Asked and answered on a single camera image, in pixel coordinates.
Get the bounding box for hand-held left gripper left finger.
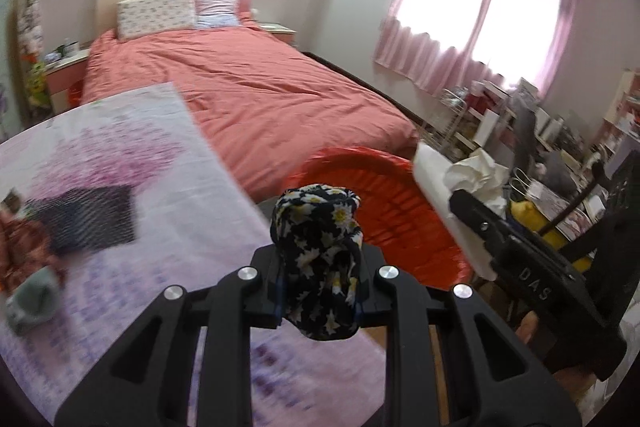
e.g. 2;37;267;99
54;247;287;427

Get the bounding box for yellow bag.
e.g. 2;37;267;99
509;199;597;254

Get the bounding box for dark daisy print cloth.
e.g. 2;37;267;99
270;183;365;342

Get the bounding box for person's right hand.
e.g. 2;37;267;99
514;310;541;346

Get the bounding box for mugs on nightstand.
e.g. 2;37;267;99
50;38;82;60

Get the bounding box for white wire rack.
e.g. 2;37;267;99
420;87;482;158

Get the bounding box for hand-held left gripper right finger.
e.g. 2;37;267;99
350;244;586;427

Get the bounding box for red plastic basket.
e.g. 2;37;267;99
282;147;473;290

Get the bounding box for red box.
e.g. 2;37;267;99
467;94;494;116

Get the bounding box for orange patterned cloth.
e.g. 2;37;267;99
0;207;67;294

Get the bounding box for pink curtain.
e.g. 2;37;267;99
372;0;597;100

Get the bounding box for bed with coral duvet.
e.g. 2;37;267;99
80;14;422;204

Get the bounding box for grey chair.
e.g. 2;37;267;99
510;99;576;188

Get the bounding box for plush toy wall hanging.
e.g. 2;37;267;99
17;0;52;118

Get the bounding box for striped pink pillow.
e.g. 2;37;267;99
194;0;244;30

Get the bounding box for pale green cloth bundle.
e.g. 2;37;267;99
7;267;64;334

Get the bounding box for floral white pillow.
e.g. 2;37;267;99
116;0;199;40

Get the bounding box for flower print wardrobe door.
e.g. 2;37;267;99
0;0;27;144

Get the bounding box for white bookshelf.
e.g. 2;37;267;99
602;69;640;158

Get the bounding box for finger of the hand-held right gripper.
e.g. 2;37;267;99
449;188;512;266

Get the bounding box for white pink nightstand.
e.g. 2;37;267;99
42;48;94;116

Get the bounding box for wooden nightstand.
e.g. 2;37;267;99
257;22;299;50

